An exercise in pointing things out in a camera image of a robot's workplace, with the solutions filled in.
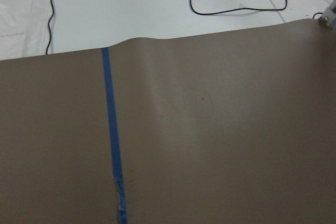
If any clear plastic sheet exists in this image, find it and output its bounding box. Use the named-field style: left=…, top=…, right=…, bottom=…
left=1, top=0, right=51, bottom=60

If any brown paper table cover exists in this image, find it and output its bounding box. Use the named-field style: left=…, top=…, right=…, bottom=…
left=1, top=19, right=335, bottom=223

